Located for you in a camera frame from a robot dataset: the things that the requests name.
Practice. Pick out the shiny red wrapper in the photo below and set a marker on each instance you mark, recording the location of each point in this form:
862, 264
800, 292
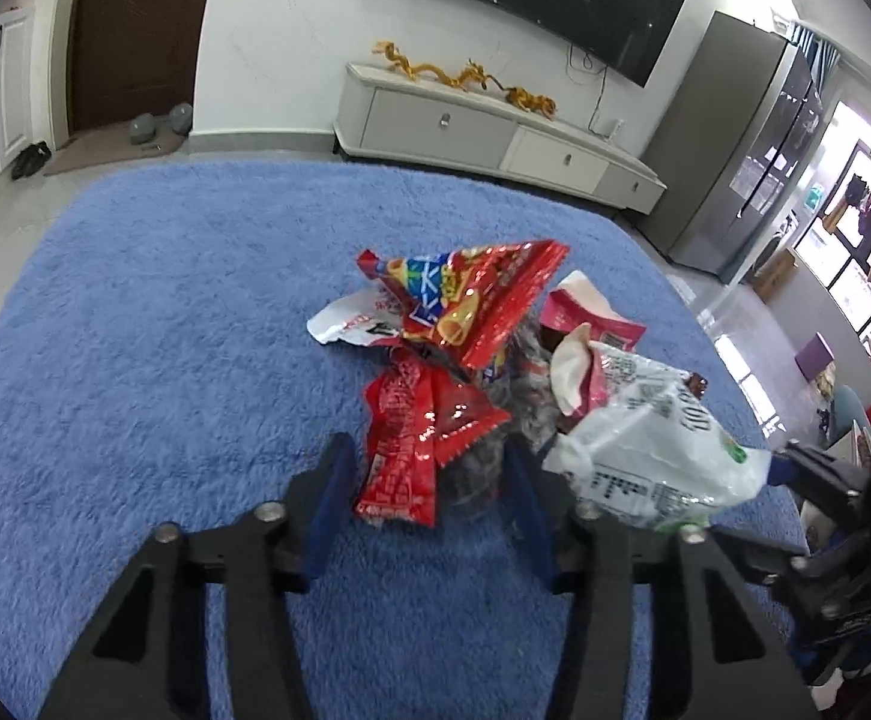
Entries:
405, 435

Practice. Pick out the long golden dragon figurine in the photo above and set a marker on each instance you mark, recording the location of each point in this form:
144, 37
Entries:
424, 69

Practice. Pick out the cardboard box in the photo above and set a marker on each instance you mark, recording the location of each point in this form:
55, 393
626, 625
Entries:
775, 275

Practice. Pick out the white wrapper with pink inside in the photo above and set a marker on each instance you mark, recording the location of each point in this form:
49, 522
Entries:
574, 367

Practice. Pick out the pink packet with white edge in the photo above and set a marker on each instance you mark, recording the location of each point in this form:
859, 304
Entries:
593, 319

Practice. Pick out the white wrapper with red print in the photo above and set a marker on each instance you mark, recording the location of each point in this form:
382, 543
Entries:
345, 319

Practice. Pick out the blue curtain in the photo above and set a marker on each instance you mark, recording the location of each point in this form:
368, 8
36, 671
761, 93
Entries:
818, 52

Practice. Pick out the brown entrance door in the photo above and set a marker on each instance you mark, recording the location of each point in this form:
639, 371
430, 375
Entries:
142, 30

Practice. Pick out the clear wrapper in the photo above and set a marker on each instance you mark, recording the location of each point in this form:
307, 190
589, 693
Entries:
525, 397

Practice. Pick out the large red snack bag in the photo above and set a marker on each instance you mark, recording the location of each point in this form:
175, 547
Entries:
473, 292

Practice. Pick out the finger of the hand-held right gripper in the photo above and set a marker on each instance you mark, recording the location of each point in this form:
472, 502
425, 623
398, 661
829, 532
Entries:
769, 562
825, 476

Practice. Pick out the large white plastic bag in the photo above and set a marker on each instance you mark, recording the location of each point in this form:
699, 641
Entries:
645, 435

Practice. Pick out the brown doormat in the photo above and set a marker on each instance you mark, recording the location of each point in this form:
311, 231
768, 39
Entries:
105, 150

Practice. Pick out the short golden dragon figurine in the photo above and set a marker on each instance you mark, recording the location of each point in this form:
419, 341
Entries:
484, 76

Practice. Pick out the white tower power strip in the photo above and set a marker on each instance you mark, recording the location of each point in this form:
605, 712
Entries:
615, 128

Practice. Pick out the light blue chair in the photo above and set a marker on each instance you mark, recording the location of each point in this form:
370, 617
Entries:
844, 409

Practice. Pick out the grey television cabinet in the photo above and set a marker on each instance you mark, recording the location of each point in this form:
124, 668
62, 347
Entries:
443, 127

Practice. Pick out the blue fluffy blanket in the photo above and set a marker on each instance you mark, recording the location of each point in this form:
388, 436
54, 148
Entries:
180, 330

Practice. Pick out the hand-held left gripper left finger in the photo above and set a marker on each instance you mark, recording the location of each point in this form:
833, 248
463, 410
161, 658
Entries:
330, 517

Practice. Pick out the golden tiger figurine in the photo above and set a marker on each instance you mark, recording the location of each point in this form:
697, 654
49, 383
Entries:
531, 100

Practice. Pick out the grey double-door fridge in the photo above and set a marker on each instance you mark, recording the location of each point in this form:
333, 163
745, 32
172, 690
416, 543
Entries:
735, 150

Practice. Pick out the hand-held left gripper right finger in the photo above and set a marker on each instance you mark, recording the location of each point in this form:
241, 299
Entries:
533, 525

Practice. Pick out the small brown wrapper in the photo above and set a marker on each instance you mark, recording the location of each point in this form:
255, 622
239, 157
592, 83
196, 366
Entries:
698, 385

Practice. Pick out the purple stool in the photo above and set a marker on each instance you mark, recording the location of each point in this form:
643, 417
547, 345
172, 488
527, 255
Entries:
815, 356

